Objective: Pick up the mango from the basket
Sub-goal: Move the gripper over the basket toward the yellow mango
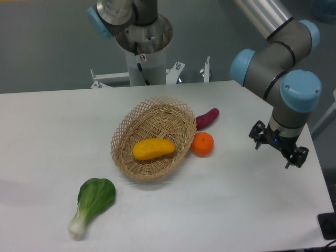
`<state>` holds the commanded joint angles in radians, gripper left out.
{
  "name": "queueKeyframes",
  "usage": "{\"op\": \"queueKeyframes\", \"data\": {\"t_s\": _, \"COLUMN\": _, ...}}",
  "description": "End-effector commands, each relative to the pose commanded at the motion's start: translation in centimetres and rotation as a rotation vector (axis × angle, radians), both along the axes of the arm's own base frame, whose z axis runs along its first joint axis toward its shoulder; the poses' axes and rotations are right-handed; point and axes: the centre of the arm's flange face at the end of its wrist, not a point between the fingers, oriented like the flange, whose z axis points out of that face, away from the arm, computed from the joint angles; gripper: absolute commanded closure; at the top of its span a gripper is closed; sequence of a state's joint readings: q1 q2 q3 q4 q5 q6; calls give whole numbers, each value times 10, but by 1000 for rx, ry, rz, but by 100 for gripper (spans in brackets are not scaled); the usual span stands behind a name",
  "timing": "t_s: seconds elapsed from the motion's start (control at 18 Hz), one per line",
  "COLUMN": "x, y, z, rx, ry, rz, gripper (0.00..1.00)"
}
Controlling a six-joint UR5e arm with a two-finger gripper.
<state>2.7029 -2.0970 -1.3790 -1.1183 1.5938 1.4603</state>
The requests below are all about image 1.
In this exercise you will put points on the orange tangerine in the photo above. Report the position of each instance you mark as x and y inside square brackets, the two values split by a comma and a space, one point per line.
[202, 144]

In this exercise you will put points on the green bok choy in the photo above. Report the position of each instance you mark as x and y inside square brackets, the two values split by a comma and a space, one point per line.
[95, 197]

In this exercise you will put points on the purple sweet potato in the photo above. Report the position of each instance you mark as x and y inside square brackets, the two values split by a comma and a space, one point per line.
[205, 120]

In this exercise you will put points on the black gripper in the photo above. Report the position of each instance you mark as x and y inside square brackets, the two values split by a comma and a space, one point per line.
[295, 156]

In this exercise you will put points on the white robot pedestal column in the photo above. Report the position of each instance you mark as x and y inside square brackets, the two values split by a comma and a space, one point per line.
[146, 69]

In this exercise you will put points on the yellow mango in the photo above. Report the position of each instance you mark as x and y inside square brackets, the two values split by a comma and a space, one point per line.
[152, 148]

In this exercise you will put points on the black device at table edge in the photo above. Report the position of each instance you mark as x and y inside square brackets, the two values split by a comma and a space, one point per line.
[327, 225]

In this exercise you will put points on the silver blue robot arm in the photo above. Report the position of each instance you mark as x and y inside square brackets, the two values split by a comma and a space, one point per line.
[144, 35]

